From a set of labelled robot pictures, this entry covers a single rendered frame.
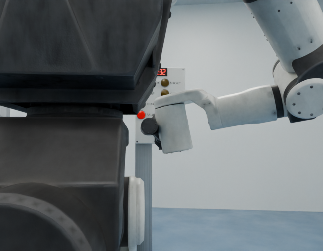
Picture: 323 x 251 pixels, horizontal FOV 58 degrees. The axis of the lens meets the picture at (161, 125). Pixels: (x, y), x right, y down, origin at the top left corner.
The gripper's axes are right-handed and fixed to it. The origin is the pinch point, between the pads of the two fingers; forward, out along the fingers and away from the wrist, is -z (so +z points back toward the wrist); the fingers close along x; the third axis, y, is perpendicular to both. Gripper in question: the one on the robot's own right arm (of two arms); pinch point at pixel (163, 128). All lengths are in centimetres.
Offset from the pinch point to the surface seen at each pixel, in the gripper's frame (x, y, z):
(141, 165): 12.2, -5.8, -17.8
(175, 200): 84, 47, -323
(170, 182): 59, 40, -325
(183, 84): -15.6, 7.8, -11.8
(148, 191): 21.2, -3.5, -17.8
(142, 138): 2.9, -5.9, -11.8
